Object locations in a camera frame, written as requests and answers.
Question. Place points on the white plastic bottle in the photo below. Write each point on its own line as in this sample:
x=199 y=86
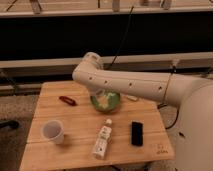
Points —
x=100 y=147

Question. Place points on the black chair base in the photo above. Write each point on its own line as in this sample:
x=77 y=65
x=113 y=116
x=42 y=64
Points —
x=10 y=123

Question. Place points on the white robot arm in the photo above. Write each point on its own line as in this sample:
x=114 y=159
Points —
x=192 y=95

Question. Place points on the green ceramic bowl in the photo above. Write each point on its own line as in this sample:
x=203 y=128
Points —
x=106 y=102

